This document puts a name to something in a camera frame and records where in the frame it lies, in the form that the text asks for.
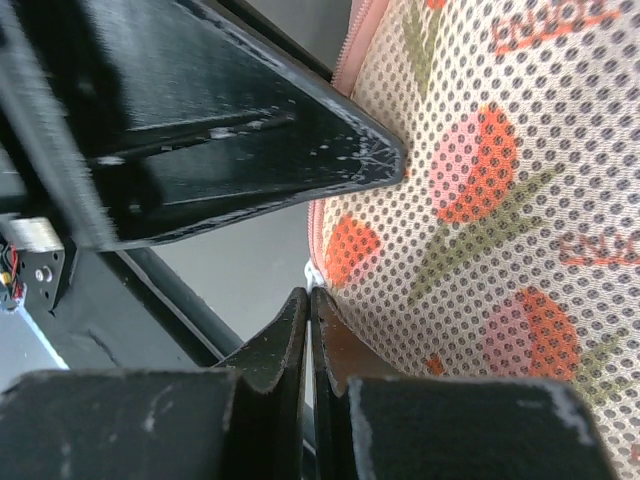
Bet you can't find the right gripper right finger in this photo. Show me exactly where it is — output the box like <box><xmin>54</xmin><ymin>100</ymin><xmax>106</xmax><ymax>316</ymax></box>
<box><xmin>310</xmin><ymin>288</ymin><xmax>615</xmax><ymax>479</ymax></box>

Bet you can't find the white zipper pull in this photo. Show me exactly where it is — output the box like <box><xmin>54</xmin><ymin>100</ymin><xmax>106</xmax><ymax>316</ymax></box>
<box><xmin>304</xmin><ymin>259</ymin><xmax>325</xmax><ymax>293</ymax></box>

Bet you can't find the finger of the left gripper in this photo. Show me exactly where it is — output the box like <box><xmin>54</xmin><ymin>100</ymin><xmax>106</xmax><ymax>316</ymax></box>
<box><xmin>1</xmin><ymin>1</ymin><xmax>404</xmax><ymax>251</ymax></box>

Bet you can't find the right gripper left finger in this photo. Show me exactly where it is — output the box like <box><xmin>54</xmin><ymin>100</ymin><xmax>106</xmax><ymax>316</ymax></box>
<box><xmin>1</xmin><ymin>288</ymin><xmax>308</xmax><ymax>479</ymax></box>

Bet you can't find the floral mesh laundry bag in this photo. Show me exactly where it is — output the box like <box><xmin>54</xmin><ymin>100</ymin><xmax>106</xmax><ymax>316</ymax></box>
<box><xmin>309</xmin><ymin>0</ymin><xmax>639</xmax><ymax>479</ymax></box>

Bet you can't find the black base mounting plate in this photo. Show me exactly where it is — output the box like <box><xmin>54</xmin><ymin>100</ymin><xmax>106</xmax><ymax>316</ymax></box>
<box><xmin>1</xmin><ymin>214</ymin><xmax>242</xmax><ymax>372</ymax></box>

